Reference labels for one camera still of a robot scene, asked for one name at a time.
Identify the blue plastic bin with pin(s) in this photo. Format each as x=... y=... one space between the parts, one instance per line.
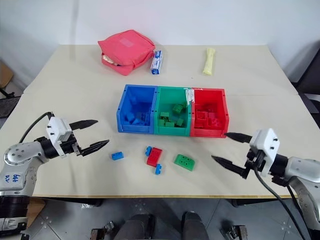
x=125 y=105

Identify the white paper label strip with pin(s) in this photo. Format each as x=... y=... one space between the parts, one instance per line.
x=189 y=96

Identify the metal caster foot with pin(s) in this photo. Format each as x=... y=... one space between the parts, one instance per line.
x=236 y=232
x=102 y=231

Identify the blue and white carton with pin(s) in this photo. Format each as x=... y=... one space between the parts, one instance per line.
x=156 y=62

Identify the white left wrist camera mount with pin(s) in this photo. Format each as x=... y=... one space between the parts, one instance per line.
x=58 y=131

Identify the green plastic bin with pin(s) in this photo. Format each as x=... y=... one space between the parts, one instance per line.
x=163 y=98

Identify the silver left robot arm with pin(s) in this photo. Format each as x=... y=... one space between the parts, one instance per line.
x=17 y=156

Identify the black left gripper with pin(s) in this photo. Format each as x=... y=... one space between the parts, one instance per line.
x=68 y=146

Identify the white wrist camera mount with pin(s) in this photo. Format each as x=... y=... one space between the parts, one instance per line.
x=266 y=143
x=58 y=131

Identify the red plastic bin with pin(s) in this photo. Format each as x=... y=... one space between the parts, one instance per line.
x=223 y=110

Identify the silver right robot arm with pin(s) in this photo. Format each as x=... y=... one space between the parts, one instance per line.
x=300 y=170

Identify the dark rounded shape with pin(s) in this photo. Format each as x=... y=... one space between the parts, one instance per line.
x=195 y=225
x=136 y=226

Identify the long red building block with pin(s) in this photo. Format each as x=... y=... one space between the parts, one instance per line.
x=154 y=156

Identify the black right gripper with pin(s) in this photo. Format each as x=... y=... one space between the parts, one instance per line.
x=256 y=160

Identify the brown cardboard piece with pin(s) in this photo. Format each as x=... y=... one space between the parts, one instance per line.
x=36 y=210

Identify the pink fabric pouch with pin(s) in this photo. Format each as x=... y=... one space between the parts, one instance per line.
x=127 y=48

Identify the wide green building block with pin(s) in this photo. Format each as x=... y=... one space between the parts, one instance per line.
x=185 y=162

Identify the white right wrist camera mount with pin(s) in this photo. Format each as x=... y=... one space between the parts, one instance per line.
x=266 y=143

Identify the pale yellow rolled pack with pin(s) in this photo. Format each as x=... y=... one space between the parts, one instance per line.
x=209 y=62

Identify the small blue building block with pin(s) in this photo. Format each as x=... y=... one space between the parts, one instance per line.
x=158 y=169
x=117 y=155
x=148 y=150

